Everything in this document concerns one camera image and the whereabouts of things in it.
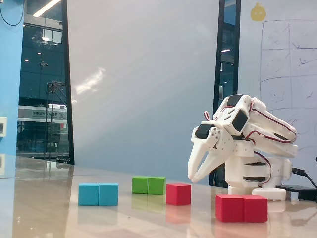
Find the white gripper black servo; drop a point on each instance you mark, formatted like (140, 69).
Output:
(201, 145)

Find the small red cube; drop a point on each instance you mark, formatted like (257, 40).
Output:
(178, 194)

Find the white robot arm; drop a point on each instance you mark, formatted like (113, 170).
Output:
(247, 171)

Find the long red block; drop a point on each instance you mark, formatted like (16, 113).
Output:
(241, 208)

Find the long green block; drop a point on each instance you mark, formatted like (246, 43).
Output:
(148, 185)

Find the long blue block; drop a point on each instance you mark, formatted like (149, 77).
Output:
(98, 194)

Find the flat black box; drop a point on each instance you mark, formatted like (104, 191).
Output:
(297, 189)

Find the whiteboard with pen drawings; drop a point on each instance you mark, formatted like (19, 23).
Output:
(280, 62)

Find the yellow round sticker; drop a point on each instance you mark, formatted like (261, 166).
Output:
(258, 13)

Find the black metal scaffold tower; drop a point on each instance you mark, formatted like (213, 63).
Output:
(50, 119)

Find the white sign banner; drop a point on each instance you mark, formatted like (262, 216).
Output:
(42, 114)

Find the black window frame post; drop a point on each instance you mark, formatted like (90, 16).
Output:
(68, 86)
(219, 62)

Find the white wall socket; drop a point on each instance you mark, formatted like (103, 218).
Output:
(3, 126)

